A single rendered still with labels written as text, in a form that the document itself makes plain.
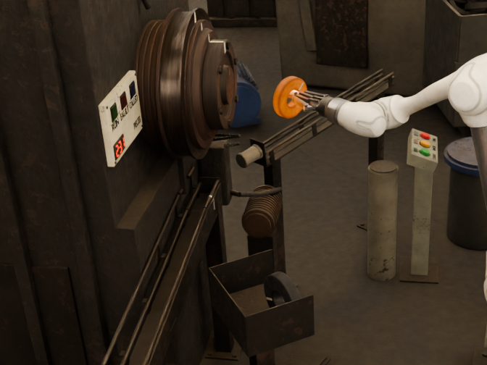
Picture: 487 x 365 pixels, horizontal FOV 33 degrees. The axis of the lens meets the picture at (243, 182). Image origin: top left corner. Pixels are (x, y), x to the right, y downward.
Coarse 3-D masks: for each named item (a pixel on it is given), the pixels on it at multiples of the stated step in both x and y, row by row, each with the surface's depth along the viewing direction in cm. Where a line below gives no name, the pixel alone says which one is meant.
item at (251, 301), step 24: (240, 264) 242; (264, 264) 246; (216, 288) 235; (240, 288) 246; (240, 312) 219; (264, 312) 219; (288, 312) 222; (312, 312) 226; (240, 336) 225; (264, 336) 222; (288, 336) 226; (264, 360) 243
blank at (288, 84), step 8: (288, 80) 296; (296, 80) 299; (280, 88) 296; (288, 88) 297; (296, 88) 300; (304, 88) 303; (280, 96) 295; (280, 104) 297; (288, 104) 304; (280, 112) 298; (288, 112) 302; (296, 112) 305
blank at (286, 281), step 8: (280, 272) 229; (272, 280) 229; (280, 280) 225; (288, 280) 226; (264, 288) 235; (272, 288) 230; (280, 288) 226; (288, 288) 224; (296, 288) 225; (272, 296) 233; (280, 296) 234; (288, 296) 223; (296, 296) 224; (272, 304) 234; (280, 304) 233
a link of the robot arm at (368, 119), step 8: (344, 104) 281; (352, 104) 279; (360, 104) 278; (368, 104) 279; (376, 104) 282; (344, 112) 279; (352, 112) 277; (360, 112) 275; (368, 112) 274; (376, 112) 274; (384, 112) 282; (344, 120) 279; (352, 120) 276; (360, 120) 274; (368, 120) 273; (376, 120) 273; (384, 120) 275; (352, 128) 278; (360, 128) 275; (368, 128) 274; (376, 128) 273; (384, 128) 276; (368, 136) 276; (376, 136) 276
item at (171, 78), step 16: (176, 16) 247; (192, 16) 245; (208, 16) 264; (176, 32) 241; (176, 48) 238; (176, 64) 237; (160, 80) 237; (176, 80) 236; (160, 96) 238; (176, 96) 237; (176, 112) 239; (176, 128) 242; (176, 144) 248; (192, 144) 250
